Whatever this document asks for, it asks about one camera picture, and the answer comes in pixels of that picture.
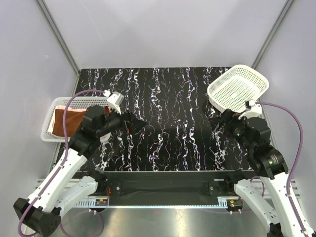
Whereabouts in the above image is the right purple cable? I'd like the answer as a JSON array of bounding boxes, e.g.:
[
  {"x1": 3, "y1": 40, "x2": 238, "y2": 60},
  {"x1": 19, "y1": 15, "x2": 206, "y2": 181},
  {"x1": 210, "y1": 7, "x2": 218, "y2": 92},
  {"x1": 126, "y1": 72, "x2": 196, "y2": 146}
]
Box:
[{"x1": 250, "y1": 101, "x2": 309, "y2": 234}]

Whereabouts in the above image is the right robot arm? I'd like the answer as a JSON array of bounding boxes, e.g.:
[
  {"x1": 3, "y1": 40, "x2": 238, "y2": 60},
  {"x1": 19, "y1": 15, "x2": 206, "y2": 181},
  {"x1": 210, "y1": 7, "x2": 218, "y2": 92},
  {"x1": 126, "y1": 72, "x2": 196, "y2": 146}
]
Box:
[{"x1": 217, "y1": 109, "x2": 316, "y2": 237}]

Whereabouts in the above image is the left small circuit board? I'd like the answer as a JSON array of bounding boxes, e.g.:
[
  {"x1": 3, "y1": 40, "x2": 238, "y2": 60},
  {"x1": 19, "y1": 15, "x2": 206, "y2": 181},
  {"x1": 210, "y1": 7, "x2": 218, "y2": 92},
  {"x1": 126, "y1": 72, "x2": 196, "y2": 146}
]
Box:
[{"x1": 95, "y1": 198, "x2": 109, "y2": 206}]

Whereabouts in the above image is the left aluminium frame post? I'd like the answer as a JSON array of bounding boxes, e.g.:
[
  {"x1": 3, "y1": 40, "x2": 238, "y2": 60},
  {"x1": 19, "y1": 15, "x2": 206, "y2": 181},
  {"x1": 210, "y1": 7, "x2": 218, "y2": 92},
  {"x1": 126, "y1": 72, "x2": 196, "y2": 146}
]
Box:
[{"x1": 35, "y1": 0, "x2": 81, "y2": 75}]

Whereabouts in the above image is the brown towel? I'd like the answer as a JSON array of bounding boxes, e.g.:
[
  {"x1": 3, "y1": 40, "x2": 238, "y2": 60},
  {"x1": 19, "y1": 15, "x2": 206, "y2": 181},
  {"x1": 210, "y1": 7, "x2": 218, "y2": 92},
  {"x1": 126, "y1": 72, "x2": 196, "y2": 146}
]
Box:
[{"x1": 53, "y1": 106, "x2": 111, "y2": 139}]

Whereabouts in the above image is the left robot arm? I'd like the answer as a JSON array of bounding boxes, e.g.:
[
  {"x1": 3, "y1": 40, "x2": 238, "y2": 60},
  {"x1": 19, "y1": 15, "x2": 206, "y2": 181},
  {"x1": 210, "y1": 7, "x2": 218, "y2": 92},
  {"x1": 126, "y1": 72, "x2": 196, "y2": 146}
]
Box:
[{"x1": 13, "y1": 106, "x2": 147, "y2": 237}]

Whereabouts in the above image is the aluminium frame post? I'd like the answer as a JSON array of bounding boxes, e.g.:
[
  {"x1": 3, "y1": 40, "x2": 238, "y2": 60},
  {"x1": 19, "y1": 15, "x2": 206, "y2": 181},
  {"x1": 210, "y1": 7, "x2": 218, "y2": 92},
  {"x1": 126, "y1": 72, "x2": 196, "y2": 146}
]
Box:
[
  {"x1": 35, "y1": 0, "x2": 81, "y2": 75},
  {"x1": 251, "y1": 0, "x2": 295, "y2": 70}
]

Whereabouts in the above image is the right small circuit board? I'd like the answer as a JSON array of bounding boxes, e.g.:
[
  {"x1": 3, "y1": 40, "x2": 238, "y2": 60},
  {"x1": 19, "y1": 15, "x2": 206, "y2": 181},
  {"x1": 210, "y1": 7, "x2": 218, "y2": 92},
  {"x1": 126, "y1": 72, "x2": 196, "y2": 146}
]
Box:
[{"x1": 229, "y1": 199, "x2": 243, "y2": 207}]

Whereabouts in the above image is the purple cable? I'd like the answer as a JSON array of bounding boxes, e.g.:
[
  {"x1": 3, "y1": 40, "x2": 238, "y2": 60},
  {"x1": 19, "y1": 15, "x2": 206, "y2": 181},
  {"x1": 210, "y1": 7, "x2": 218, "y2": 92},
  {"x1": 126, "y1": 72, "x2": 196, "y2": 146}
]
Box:
[
  {"x1": 17, "y1": 89, "x2": 107, "y2": 237},
  {"x1": 250, "y1": 101, "x2": 309, "y2": 234}
]

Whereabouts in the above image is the white plastic basket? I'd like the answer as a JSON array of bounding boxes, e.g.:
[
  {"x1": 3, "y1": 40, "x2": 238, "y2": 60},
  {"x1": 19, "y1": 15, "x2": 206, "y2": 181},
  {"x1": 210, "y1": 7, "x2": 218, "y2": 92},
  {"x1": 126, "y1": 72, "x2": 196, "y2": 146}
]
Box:
[
  {"x1": 40, "y1": 96, "x2": 115, "y2": 143},
  {"x1": 207, "y1": 64, "x2": 269, "y2": 113}
]

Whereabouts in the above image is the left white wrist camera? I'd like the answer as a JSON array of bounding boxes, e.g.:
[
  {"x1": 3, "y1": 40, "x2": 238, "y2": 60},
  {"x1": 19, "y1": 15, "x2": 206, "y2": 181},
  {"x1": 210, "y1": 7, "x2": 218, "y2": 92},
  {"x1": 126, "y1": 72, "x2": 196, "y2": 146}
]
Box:
[{"x1": 103, "y1": 90, "x2": 124, "y2": 114}]

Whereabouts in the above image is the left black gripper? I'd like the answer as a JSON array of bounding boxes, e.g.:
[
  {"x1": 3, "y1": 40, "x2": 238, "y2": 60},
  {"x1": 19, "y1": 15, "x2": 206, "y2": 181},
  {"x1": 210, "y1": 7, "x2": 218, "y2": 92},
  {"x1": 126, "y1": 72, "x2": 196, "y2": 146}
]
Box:
[{"x1": 96, "y1": 104, "x2": 147, "y2": 138}]

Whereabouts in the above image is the white towel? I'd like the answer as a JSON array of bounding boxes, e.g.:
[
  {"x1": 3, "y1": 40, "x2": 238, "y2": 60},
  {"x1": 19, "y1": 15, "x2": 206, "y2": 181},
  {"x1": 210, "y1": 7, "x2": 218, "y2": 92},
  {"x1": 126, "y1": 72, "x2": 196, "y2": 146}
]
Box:
[{"x1": 47, "y1": 122, "x2": 54, "y2": 134}]

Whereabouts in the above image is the pink towel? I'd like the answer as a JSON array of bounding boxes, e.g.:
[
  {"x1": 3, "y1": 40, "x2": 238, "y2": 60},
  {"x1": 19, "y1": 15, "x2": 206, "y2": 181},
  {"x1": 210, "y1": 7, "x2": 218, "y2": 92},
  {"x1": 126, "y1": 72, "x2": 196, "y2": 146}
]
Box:
[{"x1": 50, "y1": 105, "x2": 87, "y2": 138}]

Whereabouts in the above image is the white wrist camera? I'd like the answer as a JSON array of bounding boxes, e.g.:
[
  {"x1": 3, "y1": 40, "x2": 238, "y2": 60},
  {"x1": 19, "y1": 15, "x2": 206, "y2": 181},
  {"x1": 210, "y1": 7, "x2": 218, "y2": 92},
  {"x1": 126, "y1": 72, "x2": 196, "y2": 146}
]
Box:
[
  {"x1": 103, "y1": 90, "x2": 124, "y2": 114},
  {"x1": 238, "y1": 100, "x2": 262, "y2": 120}
]

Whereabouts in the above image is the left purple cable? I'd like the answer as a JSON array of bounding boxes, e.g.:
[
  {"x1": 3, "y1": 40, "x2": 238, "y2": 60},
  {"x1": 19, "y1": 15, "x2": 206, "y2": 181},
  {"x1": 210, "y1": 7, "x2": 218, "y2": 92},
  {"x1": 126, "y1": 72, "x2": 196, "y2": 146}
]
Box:
[{"x1": 17, "y1": 89, "x2": 107, "y2": 237}]

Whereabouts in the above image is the right white plastic basket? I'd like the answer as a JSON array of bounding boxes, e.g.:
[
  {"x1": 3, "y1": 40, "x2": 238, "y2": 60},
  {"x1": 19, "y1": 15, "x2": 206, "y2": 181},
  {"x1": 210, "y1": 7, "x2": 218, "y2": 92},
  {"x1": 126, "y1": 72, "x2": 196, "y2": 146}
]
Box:
[{"x1": 207, "y1": 64, "x2": 269, "y2": 113}]

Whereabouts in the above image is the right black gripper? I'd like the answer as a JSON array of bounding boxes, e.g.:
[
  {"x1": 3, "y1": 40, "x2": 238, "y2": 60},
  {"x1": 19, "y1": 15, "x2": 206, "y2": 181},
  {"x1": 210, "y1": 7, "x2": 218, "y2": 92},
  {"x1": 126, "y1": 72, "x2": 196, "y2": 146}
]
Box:
[{"x1": 208, "y1": 108, "x2": 253, "y2": 153}]

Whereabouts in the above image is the left white plastic basket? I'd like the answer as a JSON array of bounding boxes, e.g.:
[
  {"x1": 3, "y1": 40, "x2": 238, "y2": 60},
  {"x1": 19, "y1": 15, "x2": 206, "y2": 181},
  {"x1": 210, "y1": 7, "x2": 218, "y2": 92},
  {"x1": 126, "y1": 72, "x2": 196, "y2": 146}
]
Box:
[{"x1": 40, "y1": 96, "x2": 115, "y2": 143}]

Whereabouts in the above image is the small circuit board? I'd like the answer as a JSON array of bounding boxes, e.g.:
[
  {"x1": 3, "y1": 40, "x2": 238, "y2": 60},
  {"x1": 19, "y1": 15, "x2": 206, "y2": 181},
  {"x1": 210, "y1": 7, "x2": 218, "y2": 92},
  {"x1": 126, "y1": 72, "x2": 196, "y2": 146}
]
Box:
[
  {"x1": 229, "y1": 199, "x2": 243, "y2": 207},
  {"x1": 95, "y1": 198, "x2": 109, "y2": 206}
]

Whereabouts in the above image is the white slotted cable duct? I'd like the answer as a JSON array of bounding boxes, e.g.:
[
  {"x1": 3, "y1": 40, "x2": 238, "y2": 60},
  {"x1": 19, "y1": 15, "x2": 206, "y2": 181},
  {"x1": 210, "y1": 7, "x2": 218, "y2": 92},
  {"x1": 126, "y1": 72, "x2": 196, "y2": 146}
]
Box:
[{"x1": 75, "y1": 198, "x2": 96, "y2": 208}]

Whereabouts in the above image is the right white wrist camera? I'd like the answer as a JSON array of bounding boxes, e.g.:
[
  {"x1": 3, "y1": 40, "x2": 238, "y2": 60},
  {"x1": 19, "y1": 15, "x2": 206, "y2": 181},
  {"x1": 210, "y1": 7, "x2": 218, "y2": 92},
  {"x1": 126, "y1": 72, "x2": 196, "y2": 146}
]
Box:
[{"x1": 238, "y1": 100, "x2": 262, "y2": 120}]

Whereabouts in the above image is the right aluminium frame post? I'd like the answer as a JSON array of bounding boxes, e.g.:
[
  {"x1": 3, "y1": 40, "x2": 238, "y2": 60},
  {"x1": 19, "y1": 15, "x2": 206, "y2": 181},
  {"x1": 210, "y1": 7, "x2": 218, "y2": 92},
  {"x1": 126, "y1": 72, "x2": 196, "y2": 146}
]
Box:
[{"x1": 251, "y1": 0, "x2": 295, "y2": 70}]

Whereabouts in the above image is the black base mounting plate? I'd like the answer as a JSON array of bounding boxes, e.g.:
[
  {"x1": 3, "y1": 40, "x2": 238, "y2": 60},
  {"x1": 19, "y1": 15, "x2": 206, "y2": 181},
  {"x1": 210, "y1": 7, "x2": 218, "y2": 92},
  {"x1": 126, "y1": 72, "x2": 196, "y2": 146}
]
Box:
[{"x1": 91, "y1": 170, "x2": 243, "y2": 202}]

